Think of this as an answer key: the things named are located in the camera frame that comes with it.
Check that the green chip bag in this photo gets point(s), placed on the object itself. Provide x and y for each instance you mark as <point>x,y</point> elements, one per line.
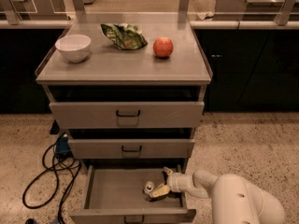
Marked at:
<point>124,36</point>

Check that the grey middle drawer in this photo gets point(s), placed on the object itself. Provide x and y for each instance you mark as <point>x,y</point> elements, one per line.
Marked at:
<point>131,148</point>

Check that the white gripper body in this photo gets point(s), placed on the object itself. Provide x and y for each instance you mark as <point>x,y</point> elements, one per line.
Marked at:
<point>175,181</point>

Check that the grey top drawer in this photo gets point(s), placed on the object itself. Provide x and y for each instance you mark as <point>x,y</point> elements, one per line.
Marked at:
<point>96,115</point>

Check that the grey counter rail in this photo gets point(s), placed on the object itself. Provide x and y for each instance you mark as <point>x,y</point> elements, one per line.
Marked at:
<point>201,25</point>

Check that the white bowl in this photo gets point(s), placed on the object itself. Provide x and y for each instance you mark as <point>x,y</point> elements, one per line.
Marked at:
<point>74,48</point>

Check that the grey bottom drawer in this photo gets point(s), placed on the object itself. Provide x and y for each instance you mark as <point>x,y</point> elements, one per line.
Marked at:
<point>115,196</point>

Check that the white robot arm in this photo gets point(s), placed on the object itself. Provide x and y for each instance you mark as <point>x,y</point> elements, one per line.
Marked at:
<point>234,199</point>

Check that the blue power box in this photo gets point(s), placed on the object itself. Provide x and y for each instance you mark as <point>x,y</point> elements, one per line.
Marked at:
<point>61,146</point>

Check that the silver 7up can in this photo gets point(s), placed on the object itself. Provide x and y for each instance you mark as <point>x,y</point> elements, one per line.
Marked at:
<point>147,190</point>

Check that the grey drawer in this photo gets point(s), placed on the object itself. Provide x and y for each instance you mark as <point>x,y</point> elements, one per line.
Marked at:
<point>96,115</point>
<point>115,196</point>
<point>131,148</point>

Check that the red apple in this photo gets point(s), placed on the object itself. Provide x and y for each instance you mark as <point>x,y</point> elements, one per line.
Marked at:
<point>163,47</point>

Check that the background grey table right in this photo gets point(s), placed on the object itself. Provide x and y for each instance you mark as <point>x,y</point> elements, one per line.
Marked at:
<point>247,10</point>

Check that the grey drawer cabinet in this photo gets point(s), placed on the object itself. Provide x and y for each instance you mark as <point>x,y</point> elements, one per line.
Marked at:
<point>113,75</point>

